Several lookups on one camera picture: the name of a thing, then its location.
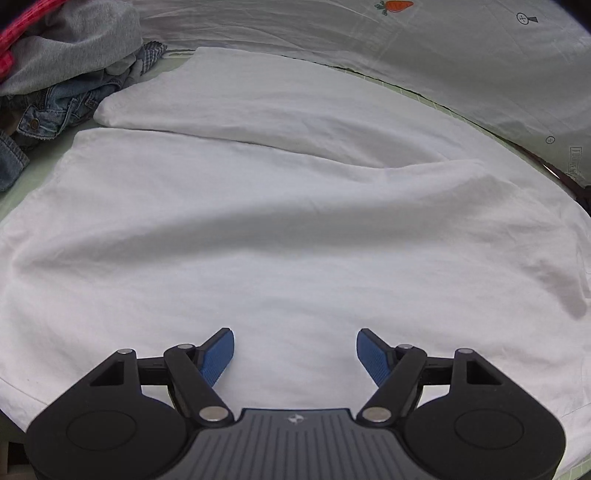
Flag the blue denim jeans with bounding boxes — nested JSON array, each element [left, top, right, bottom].
[[1, 69, 137, 192]]

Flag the red fabric basket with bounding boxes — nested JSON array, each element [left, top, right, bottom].
[[0, 0, 65, 80]]

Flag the grey sweatshirt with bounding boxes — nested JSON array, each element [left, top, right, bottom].
[[1, 1, 142, 96]]

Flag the white trousers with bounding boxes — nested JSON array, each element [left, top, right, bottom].
[[0, 46, 591, 434]]

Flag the white carrot-print sheet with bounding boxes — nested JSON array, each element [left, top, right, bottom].
[[135, 0, 590, 186]]

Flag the blue checked shirt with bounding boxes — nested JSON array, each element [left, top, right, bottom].
[[132, 41, 167, 77]]

